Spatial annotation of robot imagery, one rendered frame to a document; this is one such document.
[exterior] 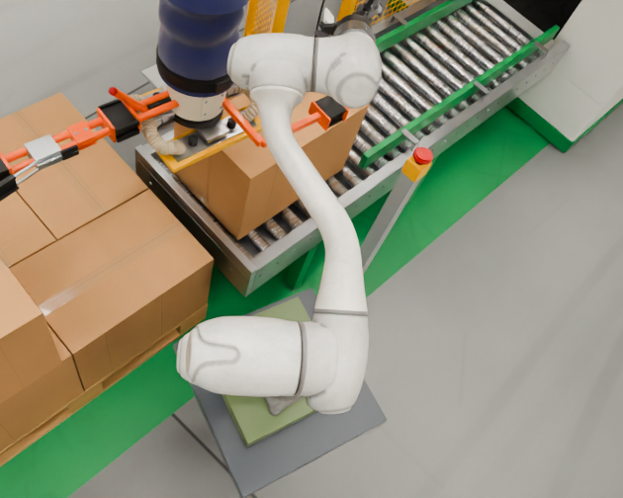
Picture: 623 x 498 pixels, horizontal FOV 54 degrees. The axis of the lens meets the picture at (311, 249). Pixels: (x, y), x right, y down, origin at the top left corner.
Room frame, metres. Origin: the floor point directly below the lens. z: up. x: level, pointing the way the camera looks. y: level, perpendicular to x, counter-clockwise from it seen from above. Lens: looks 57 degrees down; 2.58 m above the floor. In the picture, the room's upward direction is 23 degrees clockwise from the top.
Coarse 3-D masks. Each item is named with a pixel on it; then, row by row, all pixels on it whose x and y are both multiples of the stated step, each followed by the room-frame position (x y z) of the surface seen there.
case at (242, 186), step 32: (320, 96) 1.69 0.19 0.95; (192, 128) 1.34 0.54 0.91; (320, 128) 1.54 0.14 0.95; (352, 128) 1.70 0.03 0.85; (224, 160) 1.27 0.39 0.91; (256, 160) 1.29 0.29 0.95; (320, 160) 1.56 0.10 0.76; (192, 192) 1.33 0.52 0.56; (224, 192) 1.26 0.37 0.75; (256, 192) 1.25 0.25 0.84; (288, 192) 1.42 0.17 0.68; (224, 224) 1.24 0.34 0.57; (256, 224) 1.29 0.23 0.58
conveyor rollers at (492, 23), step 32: (480, 0) 3.30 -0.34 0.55; (448, 32) 2.93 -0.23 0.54; (480, 32) 3.05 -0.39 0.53; (512, 32) 3.16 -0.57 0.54; (384, 64) 2.48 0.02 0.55; (416, 64) 2.58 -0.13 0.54; (448, 64) 2.70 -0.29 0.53; (480, 64) 2.82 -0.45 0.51; (416, 96) 2.36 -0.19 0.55; (448, 96) 2.47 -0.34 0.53; (384, 128) 2.09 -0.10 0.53; (160, 160) 1.42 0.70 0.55; (352, 160) 1.83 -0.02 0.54; (384, 160) 1.89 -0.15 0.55
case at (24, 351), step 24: (0, 264) 0.61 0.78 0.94; (0, 288) 0.55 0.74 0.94; (0, 312) 0.49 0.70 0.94; (24, 312) 0.51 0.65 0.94; (0, 336) 0.43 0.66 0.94; (24, 336) 0.47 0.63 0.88; (48, 336) 0.52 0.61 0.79; (0, 360) 0.40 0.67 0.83; (24, 360) 0.45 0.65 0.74; (48, 360) 0.50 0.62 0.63; (0, 384) 0.37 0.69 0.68; (24, 384) 0.42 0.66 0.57
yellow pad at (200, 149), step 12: (228, 120) 1.23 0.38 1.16; (252, 120) 1.29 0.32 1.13; (192, 132) 1.15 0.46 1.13; (240, 132) 1.22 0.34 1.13; (192, 144) 1.10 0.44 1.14; (204, 144) 1.13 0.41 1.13; (216, 144) 1.15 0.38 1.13; (228, 144) 1.17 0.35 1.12; (168, 156) 1.04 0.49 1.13; (180, 156) 1.05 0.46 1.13; (192, 156) 1.07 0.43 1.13; (204, 156) 1.09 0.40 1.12; (180, 168) 1.02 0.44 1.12
